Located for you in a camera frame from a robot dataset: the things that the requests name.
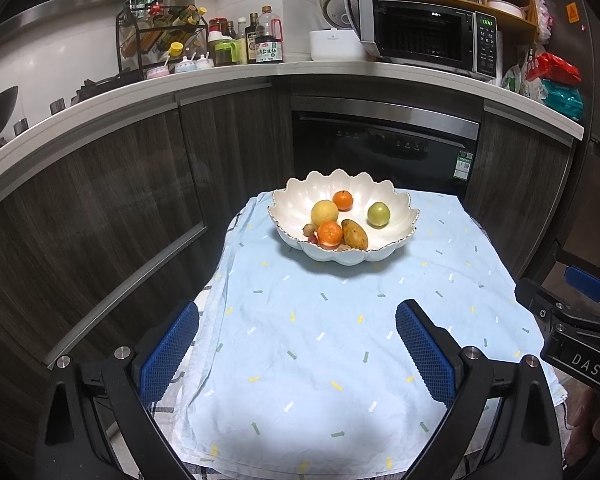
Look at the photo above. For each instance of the small brown longan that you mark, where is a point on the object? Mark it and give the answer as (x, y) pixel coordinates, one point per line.
(309, 230)

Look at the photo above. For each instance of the yellow spotted mango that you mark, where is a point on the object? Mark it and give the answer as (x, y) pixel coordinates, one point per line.
(355, 236)

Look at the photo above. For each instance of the white electric pot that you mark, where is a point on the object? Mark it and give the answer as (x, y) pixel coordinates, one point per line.
(335, 45)

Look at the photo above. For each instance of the green apple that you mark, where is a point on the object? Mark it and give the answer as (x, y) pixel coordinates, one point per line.
(379, 214)

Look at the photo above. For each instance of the yellow cap bottle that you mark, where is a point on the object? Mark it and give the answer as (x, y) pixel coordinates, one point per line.
(175, 57)

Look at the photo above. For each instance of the built-in black oven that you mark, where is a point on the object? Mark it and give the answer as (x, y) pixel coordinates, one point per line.
(380, 145)

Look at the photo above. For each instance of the large soy sauce bottle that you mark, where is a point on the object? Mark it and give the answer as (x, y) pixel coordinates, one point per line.
(268, 47)

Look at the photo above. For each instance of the light blue patterned cloth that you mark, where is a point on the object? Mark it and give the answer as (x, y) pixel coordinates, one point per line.
(305, 360)

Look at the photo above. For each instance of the red lid jar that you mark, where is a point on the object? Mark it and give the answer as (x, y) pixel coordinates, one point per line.
(217, 27)

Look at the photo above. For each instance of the white scalloped ceramic bowl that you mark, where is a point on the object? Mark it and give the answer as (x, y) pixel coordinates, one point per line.
(300, 195)

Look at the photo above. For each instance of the yellow lemon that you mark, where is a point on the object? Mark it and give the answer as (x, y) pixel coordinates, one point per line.
(324, 211)

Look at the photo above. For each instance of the dark wood cabinet door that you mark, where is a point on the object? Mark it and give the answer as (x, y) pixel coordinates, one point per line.
(230, 155)
(80, 240)
(522, 185)

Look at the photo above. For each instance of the white plastic bag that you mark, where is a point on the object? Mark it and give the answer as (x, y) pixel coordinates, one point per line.
(517, 82)

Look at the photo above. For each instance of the red plastic bag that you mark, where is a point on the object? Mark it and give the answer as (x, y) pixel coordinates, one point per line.
(555, 67)

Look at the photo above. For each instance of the dark glass bottle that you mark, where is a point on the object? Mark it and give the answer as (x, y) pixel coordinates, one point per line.
(252, 40)

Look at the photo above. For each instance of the pink condiment jar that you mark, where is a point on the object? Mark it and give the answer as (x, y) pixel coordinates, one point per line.
(158, 72)

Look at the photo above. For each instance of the silver microwave oven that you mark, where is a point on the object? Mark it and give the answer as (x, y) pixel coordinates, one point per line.
(420, 35)

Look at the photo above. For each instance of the pink plastic bag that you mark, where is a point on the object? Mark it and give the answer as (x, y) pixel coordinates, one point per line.
(541, 17)

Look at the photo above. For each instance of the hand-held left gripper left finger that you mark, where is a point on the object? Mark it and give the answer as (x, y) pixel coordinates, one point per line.
(170, 355)

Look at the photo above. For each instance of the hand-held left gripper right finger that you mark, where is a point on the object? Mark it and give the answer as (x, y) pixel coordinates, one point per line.
(427, 355)

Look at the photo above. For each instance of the green plastic pitcher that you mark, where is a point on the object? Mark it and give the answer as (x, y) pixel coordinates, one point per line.
(227, 55)

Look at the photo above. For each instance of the white shelf bowl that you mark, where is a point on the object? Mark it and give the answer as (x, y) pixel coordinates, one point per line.
(505, 8)

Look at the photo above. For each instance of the orange tangerine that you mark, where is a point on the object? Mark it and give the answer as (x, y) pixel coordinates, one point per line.
(343, 200)
(330, 234)

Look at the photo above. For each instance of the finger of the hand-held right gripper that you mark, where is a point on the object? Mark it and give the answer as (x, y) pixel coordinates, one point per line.
(537, 305)
(585, 280)

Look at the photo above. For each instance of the metal stove knob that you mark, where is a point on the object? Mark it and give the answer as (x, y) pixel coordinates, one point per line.
(57, 106)
(21, 125)

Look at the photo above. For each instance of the grey refrigerator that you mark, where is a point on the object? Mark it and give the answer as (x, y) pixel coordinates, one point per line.
(595, 110)

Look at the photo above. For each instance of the person's right hand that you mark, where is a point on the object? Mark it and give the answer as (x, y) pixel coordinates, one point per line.
(595, 430)

